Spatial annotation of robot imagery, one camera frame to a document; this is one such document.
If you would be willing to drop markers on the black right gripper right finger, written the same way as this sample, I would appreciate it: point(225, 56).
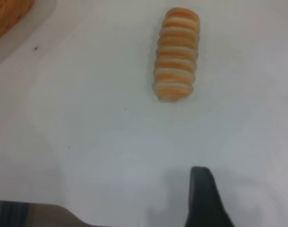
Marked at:
point(205, 203)

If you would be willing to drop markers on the striped long bread roll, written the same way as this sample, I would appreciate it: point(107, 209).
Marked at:
point(177, 56)

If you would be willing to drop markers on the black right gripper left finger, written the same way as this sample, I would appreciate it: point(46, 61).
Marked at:
point(20, 212)

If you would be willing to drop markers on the orange woven wicker basket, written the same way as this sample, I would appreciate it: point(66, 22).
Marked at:
point(4, 16)

